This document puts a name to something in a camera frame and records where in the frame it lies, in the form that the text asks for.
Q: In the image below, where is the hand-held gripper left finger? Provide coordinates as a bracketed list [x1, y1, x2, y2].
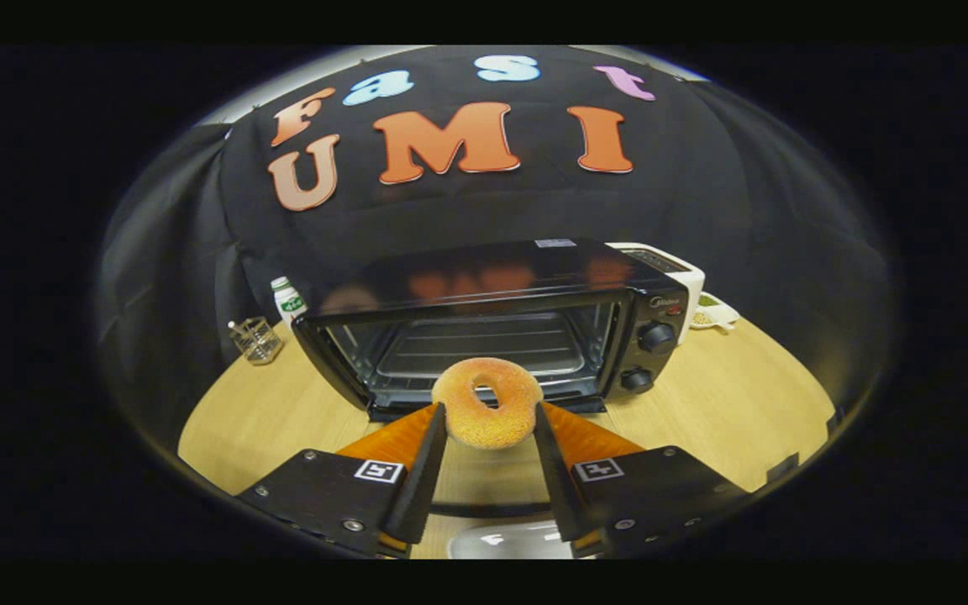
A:
[236, 402, 449, 560]

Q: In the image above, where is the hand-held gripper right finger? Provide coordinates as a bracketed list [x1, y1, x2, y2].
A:
[532, 402, 754, 558]

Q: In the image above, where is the sesame bagel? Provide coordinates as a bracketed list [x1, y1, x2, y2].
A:
[431, 357, 545, 450]

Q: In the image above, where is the white plate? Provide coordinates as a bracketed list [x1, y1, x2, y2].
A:
[448, 521, 573, 560]

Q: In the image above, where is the small glass holder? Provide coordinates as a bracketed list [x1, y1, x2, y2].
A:
[228, 316, 285, 365]

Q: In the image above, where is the white green-label drink bottle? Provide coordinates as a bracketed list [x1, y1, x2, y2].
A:
[271, 276, 309, 324]

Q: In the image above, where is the black toaster oven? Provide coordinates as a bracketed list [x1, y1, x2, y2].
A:
[291, 238, 691, 519]

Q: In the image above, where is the black backdrop cloth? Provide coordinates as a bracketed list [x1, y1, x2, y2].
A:
[97, 46, 897, 404]

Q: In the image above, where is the small white dish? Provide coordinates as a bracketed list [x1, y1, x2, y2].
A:
[690, 292, 741, 330]

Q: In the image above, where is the white bread toaster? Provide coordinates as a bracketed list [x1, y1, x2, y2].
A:
[606, 242, 706, 345]

